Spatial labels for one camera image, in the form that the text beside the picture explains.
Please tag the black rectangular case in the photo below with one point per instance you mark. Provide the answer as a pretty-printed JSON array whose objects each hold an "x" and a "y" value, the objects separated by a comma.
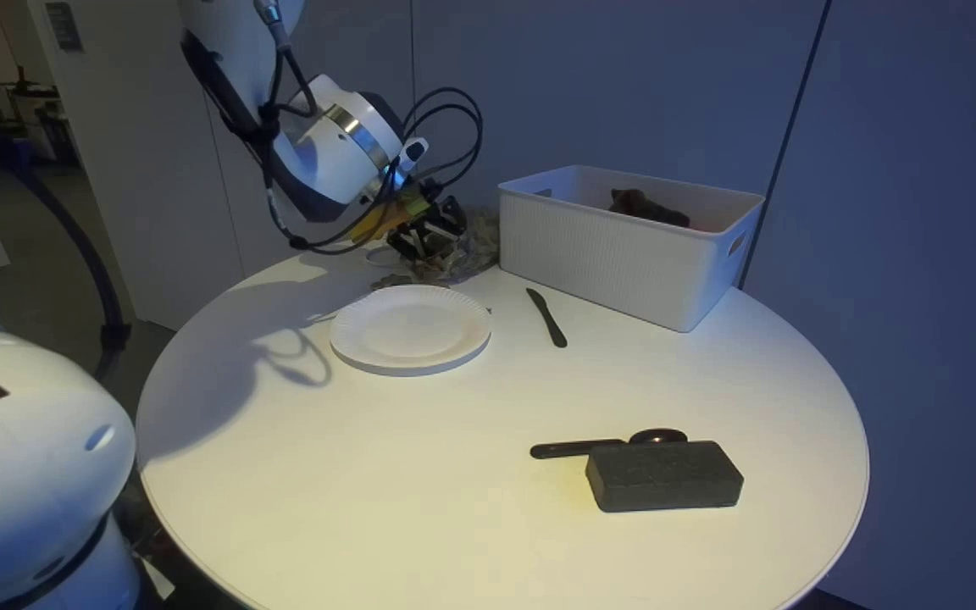
[{"x": 667, "y": 476}]

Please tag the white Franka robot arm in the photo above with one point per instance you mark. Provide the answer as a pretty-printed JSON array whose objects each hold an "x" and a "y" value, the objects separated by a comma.
[{"x": 25, "y": 452}]

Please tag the black pen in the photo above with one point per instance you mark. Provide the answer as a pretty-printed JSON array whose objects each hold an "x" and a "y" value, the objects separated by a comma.
[{"x": 546, "y": 318}]

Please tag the white round plate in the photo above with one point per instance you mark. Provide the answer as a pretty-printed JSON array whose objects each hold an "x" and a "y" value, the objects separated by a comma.
[{"x": 412, "y": 326}]

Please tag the blue background container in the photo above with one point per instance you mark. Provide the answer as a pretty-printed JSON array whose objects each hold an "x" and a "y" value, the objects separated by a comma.
[{"x": 13, "y": 151}]

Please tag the yellow wrist camera mount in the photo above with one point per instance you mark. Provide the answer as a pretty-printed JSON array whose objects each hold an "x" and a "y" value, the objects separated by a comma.
[{"x": 399, "y": 211}]

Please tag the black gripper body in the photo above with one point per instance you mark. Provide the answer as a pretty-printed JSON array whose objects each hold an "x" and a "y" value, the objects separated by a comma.
[{"x": 423, "y": 226}]

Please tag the white plastic storage bin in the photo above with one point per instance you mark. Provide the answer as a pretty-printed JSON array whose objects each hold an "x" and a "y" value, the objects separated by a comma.
[{"x": 625, "y": 256}]

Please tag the dark object inside bin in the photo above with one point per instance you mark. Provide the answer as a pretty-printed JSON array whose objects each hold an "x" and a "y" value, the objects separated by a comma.
[{"x": 644, "y": 208}]

